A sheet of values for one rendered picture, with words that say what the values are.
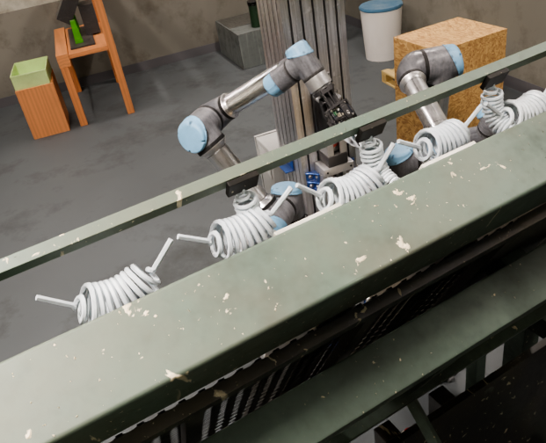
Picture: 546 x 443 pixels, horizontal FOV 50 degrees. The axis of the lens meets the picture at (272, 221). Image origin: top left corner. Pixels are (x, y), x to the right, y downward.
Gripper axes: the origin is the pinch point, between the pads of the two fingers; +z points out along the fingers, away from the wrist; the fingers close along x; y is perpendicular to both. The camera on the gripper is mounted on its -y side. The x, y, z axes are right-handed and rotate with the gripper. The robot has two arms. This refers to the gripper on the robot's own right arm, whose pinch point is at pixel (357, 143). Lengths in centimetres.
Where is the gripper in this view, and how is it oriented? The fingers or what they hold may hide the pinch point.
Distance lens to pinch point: 184.6
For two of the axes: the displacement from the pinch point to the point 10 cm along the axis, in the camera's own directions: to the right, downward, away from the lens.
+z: 5.6, 8.2, 1.2
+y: 0.4, 1.2, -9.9
